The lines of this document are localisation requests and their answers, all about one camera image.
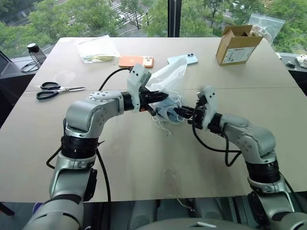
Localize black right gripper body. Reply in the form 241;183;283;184
188;95;208;130

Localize orange smartphone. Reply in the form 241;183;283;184
118;55;155;69

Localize white crumpled object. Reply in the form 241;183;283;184
295;54;307;68

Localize blue face mask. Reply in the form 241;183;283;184
156;100;186;126

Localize clear plastic zip bag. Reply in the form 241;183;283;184
247;13;286;46

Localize dark side cabinet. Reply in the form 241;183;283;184
277;52;307;96
0;49;37;129

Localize open brown cardboard box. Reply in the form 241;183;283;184
215;24;264;67

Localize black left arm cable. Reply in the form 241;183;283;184
46;68;132;202

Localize clear zip bag yellow contents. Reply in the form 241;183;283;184
76;34;121;64

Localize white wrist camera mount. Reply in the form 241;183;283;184
126;63;152;113
196;85;218;128

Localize black-handled scissors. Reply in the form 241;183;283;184
35;81;86;101

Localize silver robot torso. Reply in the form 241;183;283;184
134;217;240;230

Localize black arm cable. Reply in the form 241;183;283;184
46;68;132;202
191;121;242;168

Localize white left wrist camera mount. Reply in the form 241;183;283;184
126;63;152;113

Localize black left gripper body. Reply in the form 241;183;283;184
138;87;154;113

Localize black window frame post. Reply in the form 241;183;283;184
167;0;182;38

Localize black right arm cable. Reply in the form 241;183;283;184
191;121;242;168

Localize light blue smartphone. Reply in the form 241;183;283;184
166;53;200;66

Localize black wire stand with cap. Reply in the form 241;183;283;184
20;43;47;73

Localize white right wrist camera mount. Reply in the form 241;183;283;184
196;85;218;128

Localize translucent white drawstring bag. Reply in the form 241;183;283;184
144;54;188;138

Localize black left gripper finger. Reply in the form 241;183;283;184
146;103;158;117
149;92;169;103

